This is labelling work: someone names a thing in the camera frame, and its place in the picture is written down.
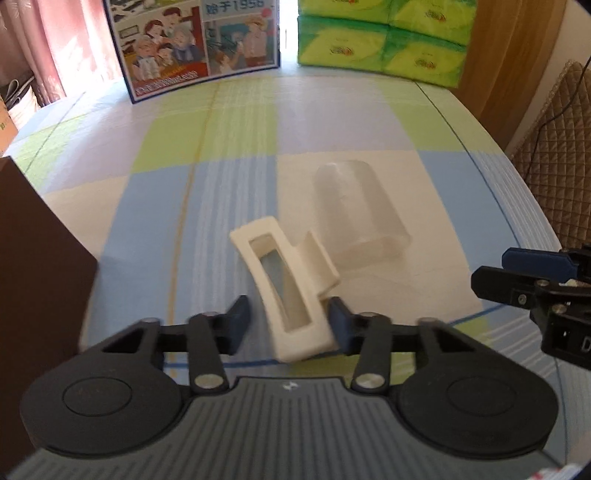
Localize translucent plastic cup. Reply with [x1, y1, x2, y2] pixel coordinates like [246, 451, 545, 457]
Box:
[314, 160, 412, 270]

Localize cream hair claw clip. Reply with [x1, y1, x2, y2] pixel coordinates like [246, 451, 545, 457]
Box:
[229, 217, 341, 363]

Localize checkered tablecloth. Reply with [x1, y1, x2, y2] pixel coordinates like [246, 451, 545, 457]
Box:
[8, 69, 569, 479]

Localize brown quilted chair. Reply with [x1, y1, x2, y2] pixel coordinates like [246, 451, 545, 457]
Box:
[511, 61, 590, 248]

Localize brown cardboard storage box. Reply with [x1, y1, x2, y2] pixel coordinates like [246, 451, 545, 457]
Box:
[1, 157, 97, 473]

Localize pink curtain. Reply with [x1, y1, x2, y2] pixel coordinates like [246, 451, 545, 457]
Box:
[1, 1, 118, 105]

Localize green tissue pack stack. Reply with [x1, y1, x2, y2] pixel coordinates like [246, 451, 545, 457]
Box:
[297, 0, 478, 89]

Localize blue milk carton box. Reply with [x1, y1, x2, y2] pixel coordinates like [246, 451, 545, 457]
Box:
[103, 0, 280, 103]

